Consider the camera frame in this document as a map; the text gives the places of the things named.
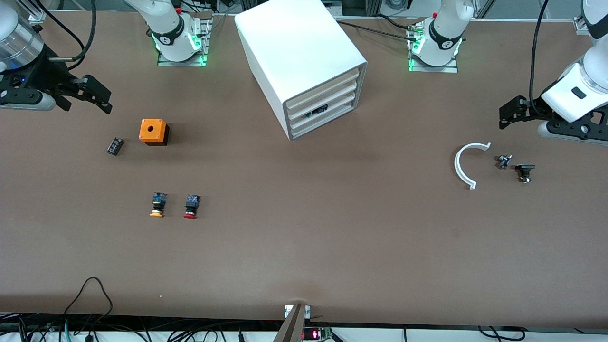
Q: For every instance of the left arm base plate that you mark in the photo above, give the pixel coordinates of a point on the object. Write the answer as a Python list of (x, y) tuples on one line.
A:
[(444, 70)]

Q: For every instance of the circuit board with red light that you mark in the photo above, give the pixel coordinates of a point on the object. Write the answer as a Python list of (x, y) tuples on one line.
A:
[(316, 334)]

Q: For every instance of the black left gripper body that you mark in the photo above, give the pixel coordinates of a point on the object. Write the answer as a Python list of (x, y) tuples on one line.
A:
[(533, 107)]

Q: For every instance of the orange box with hole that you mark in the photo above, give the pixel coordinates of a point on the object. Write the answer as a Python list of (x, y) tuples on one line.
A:
[(152, 129)]

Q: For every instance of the white drawer cabinet housing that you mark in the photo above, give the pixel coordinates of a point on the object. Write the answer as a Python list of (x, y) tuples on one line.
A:
[(294, 42)]

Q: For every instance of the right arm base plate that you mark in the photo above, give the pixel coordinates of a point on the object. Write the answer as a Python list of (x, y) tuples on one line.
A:
[(206, 38)]

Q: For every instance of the small grey metal component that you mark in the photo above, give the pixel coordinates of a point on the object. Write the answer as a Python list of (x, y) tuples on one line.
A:
[(504, 161)]

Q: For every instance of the silver metal bracket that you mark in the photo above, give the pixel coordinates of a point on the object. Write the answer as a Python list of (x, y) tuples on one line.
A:
[(308, 311)]

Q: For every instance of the brown camera stand post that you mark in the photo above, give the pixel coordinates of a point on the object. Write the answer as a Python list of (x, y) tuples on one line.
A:
[(290, 330)]

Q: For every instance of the yellow push button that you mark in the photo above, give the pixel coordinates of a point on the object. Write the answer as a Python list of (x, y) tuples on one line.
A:
[(158, 202)]

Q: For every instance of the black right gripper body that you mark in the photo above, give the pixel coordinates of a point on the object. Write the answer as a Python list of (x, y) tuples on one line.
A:
[(43, 72)]

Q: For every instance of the small black switch component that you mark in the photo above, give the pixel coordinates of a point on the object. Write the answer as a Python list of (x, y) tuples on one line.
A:
[(524, 168)]

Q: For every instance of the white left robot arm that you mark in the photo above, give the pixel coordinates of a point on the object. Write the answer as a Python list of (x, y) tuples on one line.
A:
[(441, 33)]

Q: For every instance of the red push button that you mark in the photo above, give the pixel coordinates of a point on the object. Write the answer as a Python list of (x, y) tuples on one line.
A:
[(192, 204)]

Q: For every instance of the small black terminal block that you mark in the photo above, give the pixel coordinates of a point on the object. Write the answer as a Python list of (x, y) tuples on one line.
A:
[(115, 146)]

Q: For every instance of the aluminium frame profile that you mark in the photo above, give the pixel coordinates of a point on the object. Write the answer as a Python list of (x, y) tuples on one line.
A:
[(580, 23), (38, 18)]

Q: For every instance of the white cabinet drawer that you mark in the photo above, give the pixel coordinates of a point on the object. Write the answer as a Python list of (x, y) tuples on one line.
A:
[(304, 99), (304, 129), (304, 110), (304, 120)]

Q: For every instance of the white curved plastic bracket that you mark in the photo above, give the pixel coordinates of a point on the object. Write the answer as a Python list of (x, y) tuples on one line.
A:
[(457, 166)]

